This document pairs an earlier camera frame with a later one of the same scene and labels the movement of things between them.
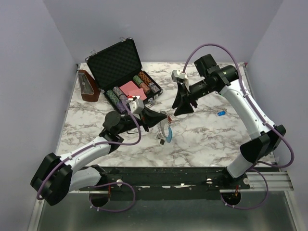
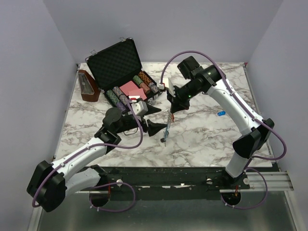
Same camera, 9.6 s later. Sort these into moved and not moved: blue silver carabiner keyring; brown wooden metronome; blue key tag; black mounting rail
Moved: blue silver carabiner keyring
Not moved: brown wooden metronome; blue key tag; black mounting rail
